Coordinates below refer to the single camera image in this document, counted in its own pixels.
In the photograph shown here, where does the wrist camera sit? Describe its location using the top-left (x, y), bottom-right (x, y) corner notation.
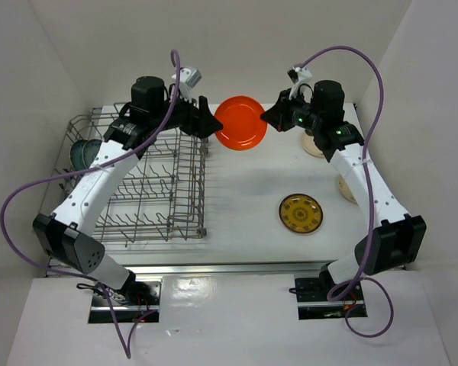
top-left (177, 67), bottom-right (202, 104)
top-left (287, 65), bottom-right (312, 99)

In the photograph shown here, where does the blue floral plate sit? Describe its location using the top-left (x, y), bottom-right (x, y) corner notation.
top-left (69, 140), bottom-right (87, 171)
top-left (82, 139), bottom-right (102, 169)

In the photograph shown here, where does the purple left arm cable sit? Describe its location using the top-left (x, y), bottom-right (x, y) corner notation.
top-left (0, 49), bottom-right (182, 359)

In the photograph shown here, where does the orange plastic plate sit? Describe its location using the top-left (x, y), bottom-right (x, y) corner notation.
top-left (214, 95), bottom-right (268, 151)

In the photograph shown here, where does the cream plate with black mark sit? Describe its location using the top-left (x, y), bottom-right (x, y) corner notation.
top-left (298, 130), bottom-right (324, 159)

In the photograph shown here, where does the grey wire dish rack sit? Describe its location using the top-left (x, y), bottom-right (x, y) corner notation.
top-left (32, 100), bottom-right (209, 249)

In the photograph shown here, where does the yellow patterned plate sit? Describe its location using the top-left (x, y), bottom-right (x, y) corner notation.
top-left (278, 194), bottom-right (324, 235)

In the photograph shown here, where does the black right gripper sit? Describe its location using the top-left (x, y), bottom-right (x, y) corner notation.
top-left (260, 88), bottom-right (322, 132)

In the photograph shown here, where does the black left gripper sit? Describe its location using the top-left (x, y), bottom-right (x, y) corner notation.
top-left (152, 87), bottom-right (224, 140)

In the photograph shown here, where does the cream plate with floral print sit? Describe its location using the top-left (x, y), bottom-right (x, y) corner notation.
top-left (337, 175), bottom-right (357, 204)

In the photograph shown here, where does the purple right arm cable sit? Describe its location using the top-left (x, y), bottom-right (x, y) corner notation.
top-left (293, 45), bottom-right (395, 339)

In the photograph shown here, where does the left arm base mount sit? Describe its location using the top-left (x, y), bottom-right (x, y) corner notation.
top-left (76, 279), bottom-right (162, 324)

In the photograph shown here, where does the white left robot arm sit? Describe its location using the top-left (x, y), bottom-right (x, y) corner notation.
top-left (33, 68), bottom-right (223, 305)

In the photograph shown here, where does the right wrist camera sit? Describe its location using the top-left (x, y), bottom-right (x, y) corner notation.
top-left (287, 65), bottom-right (312, 99)

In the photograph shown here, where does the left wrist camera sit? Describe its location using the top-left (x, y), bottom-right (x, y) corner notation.
top-left (177, 67), bottom-right (202, 104)

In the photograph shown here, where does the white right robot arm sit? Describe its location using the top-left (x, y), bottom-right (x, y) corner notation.
top-left (261, 80), bottom-right (427, 300)

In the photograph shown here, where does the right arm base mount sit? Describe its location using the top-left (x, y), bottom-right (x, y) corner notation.
top-left (288, 276), bottom-right (369, 321)

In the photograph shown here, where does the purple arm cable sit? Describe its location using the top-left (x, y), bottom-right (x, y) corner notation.
top-left (293, 45), bottom-right (395, 339)
top-left (0, 49), bottom-right (182, 359)

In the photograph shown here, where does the aluminium rail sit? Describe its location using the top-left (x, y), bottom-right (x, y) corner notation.
top-left (127, 261), bottom-right (327, 278)

